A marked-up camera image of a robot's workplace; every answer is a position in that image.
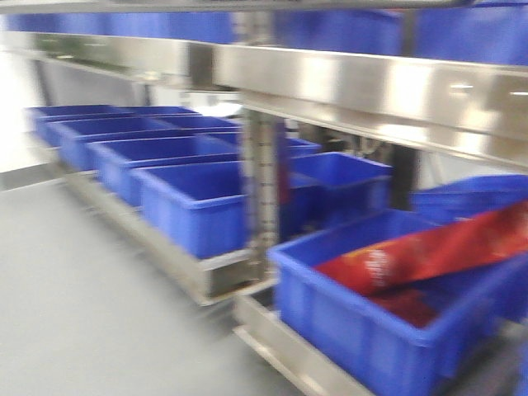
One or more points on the blue bin row front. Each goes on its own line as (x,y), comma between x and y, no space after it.
(201,207)

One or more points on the red package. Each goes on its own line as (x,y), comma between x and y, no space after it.
(384,272)

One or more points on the blue bin with red bags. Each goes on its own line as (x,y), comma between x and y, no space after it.
(385,353)

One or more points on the steel rack post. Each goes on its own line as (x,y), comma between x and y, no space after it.
(262,143)

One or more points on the steel shelf front rail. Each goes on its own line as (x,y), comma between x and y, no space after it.
(468,110)

